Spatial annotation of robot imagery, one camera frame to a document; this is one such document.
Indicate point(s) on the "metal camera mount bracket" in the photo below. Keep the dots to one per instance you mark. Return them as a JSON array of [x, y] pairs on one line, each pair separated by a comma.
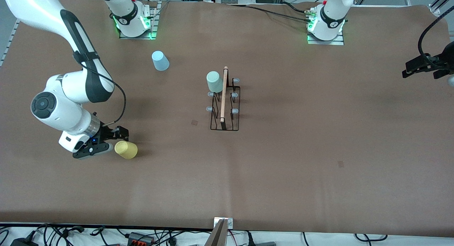
[[222, 228]]

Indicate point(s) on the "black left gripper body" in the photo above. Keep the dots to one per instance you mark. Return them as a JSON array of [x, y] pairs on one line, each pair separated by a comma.
[[439, 61]]

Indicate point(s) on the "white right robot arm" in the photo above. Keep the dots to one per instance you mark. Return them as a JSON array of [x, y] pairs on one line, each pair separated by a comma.
[[60, 111]]

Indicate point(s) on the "mint green plastic cup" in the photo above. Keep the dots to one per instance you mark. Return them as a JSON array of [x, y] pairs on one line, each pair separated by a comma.
[[214, 82]]

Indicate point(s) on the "yellow plastic cup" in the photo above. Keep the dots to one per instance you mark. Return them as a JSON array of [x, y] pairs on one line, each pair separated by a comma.
[[126, 149]]

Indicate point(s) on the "light blue plastic cup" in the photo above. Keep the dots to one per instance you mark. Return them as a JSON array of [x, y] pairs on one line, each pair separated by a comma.
[[160, 61]]

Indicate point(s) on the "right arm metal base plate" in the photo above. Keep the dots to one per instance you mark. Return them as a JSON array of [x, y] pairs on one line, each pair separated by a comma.
[[154, 22]]

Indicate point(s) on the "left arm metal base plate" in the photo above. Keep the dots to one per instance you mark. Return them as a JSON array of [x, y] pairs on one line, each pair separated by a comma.
[[338, 41]]

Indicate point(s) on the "brown table mat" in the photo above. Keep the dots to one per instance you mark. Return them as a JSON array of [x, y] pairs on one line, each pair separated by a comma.
[[227, 182]]

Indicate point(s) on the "black power adapter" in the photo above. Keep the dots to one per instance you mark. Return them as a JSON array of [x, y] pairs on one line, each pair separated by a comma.
[[24, 240]]

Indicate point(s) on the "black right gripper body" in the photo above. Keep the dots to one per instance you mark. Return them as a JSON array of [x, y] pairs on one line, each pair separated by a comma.
[[105, 132]]

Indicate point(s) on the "orange black connector block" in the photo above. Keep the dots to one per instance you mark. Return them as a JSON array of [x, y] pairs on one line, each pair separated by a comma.
[[140, 238]]

